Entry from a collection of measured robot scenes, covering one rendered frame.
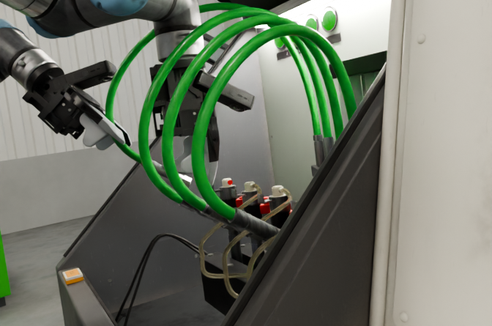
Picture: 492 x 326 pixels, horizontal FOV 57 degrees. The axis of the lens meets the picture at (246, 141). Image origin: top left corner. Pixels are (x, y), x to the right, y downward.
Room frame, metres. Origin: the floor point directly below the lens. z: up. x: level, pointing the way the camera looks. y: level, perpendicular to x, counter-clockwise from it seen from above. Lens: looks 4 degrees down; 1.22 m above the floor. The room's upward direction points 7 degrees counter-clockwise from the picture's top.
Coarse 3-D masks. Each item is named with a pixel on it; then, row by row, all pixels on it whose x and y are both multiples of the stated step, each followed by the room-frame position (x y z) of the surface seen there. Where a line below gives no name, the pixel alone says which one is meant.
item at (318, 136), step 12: (144, 36) 0.83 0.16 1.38; (132, 48) 0.83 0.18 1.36; (288, 48) 0.85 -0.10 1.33; (132, 60) 0.83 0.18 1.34; (300, 60) 0.85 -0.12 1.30; (120, 72) 0.82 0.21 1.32; (300, 72) 0.85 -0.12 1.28; (108, 96) 0.82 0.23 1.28; (312, 96) 0.85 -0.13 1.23; (108, 108) 0.82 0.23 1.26; (312, 108) 0.85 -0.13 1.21; (312, 120) 0.86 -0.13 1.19; (120, 144) 0.82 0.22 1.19; (132, 156) 0.82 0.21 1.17
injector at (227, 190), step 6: (222, 186) 0.77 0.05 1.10; (234, 186) 0.76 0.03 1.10; (222, 192) 0.75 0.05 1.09; (228, 192) 0.75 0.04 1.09; (222, 198) 0.76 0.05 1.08; (228, 198) 0.75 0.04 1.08; (234, 198) 0.76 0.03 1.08; (228, 204) 0.75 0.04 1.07; (234, 204) 0.75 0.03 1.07; (228, 234) 0.76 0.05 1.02; (234, 234) 0.76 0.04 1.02; (234, 246) 0.76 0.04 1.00; (240, 246) 0.76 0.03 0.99; (234, 252) 0.76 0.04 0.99; (240, 252) 0.76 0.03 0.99; (234, 258) 0.76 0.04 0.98; (240, 258) 0.76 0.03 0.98
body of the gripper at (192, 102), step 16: (160, 64) 0.71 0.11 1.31; (176, 64) 0.71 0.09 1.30; (176, 80) 0.72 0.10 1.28; (160, 96) 0.72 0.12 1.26; (192, 96) 0.73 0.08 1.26; (160, 112) 0.75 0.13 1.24; (192, 112) 0.71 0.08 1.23; (160, 128) 0.74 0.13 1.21; (176, 128) 0.69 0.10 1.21; (192, 128) 0.71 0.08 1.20
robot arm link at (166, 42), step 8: (168, 32) 0.71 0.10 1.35; (176, 32) 0.70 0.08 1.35; (184, 32) 0.71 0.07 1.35; (160, 40) 0.72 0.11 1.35; (168, 40) 0.71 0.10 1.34; (176, 40) 0.70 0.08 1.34; (200, 40) 0.73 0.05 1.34; (160, 48) 0.72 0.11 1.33; (168, 48) 0.71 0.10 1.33; (192, 48) 0.71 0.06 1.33; (200, 48) 0.72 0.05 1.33; (160, 56) 0.72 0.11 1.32; (184, 56) 0.71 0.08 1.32; (192, 56) 0.72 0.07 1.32
